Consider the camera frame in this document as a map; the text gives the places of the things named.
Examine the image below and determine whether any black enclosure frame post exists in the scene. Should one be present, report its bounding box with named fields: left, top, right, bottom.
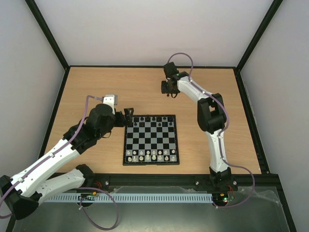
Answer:
left=236, top=0, right=283, bottom=72
left=25, top=0, right=69, bottom=71

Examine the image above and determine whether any black and white chessboard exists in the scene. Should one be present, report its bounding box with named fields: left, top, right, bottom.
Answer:
left=123, top=115, right=180, bottom=166

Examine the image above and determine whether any black aluminium rail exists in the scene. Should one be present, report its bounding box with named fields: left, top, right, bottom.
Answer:
left=91, top=173, right=281, bottom=191

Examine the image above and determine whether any black enclosure frame post left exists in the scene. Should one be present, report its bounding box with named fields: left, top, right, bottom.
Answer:
left=25, top=0, right=69, bottom=71

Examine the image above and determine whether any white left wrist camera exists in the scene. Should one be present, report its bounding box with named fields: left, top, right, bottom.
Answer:
left=103, top=94, right=118, bottom=105

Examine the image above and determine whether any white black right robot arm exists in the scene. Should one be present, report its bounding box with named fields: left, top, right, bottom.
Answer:
left=161, top=62, right=231, bottom=189

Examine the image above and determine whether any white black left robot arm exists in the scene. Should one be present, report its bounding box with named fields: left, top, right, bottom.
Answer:
left=0, top=103, right=134, bottom=220

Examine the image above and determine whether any white cable duct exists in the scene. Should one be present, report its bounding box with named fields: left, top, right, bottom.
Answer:
left=46, top=193, right=212, bottom=203

